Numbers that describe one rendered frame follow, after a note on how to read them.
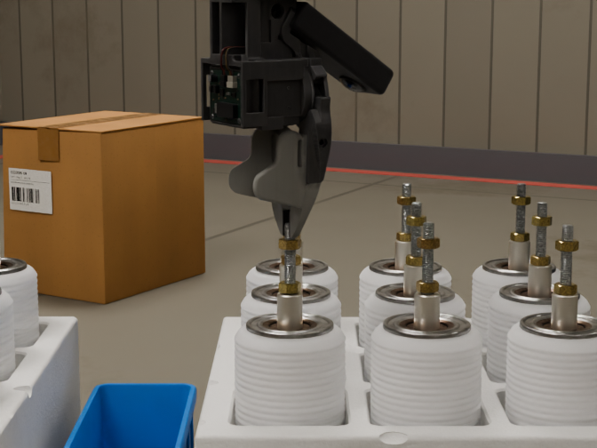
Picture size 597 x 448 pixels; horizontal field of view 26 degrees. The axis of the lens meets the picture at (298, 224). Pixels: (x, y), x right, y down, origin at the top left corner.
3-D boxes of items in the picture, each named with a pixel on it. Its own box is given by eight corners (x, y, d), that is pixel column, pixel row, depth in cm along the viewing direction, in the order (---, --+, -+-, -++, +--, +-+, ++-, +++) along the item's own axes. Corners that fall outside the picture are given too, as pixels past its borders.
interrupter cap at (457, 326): (393, 344, 107) (393, 335, 107) (374, 321, 115) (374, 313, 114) (481, 340, 108) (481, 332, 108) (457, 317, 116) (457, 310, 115)
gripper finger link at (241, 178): (220, 233, 111) (221, 125, 109) (280, 227, 114) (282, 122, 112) (238, 241, 108) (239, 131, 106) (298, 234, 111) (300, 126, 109)
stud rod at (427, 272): (433, 308, 111) (434, 221, 110) (432, 310, 110) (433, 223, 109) (422, 307, 112) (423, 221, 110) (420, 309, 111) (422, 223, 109)
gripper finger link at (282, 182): (243, 243, 107) (241, 131, 106) (304, 236, 110) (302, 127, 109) (262, 247, 105) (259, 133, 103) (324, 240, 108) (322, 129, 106)
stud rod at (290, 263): (285, 308, 112) (286, 222, 110) (297, 308, 111) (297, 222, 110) (282, 310, 111) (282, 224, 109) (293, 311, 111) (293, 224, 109)
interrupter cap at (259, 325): (228, 333, 110) (228, 325, 110) (277, 315, 117) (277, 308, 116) (302, 347, 106) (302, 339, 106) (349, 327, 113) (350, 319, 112)
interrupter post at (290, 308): (270, 331, 111) (270, 293, 111) (285, 325, 113) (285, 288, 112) (293, 335, 110) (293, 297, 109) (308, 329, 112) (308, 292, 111)
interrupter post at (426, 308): (416, 334, 110) (417, 297, 109) (409, 327, 112) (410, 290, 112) (443, 333, 110) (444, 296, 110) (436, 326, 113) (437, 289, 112)
